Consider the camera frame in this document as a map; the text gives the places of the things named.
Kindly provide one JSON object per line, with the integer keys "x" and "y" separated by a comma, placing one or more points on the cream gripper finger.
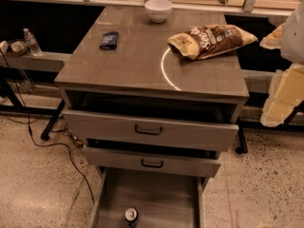
{"x": 273, "y": 40}
{"x": 286, "y": 91}

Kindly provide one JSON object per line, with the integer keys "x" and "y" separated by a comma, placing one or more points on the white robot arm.
{"x": 292, "y": 39}

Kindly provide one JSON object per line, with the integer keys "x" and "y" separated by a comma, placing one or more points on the grey drawer cabinet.
{"x": 144, "y": 77}

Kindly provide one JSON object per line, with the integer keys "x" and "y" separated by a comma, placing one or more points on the open bottom drawer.
{"x": 162, "y": 200}

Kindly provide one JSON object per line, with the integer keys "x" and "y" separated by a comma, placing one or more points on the grey side ledge right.
{"x": 257, "y": 81}

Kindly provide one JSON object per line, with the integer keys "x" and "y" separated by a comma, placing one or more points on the grey side ledge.
{"x": 257, "y": 81}
{"x": 49, "y": 61}

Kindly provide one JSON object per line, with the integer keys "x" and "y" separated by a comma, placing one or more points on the brown yellow chip bag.
{"x": 204, "y": 42}

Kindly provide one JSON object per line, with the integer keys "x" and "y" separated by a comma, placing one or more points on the white ceramic bowl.
{"x": 158, "y": 10}

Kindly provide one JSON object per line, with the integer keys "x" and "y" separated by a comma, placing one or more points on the dark blue snack packet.
{"x": 109, "y": 40}

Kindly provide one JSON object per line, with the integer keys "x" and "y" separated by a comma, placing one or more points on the grey side ledge left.
{"x": 49, "y": 61}

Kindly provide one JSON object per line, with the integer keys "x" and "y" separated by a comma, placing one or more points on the clear plastic water bottle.
{"x": 32, "y": 42}

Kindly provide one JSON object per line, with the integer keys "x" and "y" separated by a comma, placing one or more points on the black cabinet leg left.
{"x": 52, "y": 121}

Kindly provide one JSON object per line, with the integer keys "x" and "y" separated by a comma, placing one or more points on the small round bowl on ledge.
{"x": 17, "y": 48}

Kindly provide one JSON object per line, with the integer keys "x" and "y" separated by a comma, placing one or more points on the top drawer with handle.
{"x": 162, "y": 132}

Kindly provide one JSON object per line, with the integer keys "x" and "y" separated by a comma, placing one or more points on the drawer with handle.
{"x": 151, "y": 162}
{"x": 162, "y": 132}

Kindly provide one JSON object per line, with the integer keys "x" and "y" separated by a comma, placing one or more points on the middle drawer with handle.
{"x": 151, "y": 162}

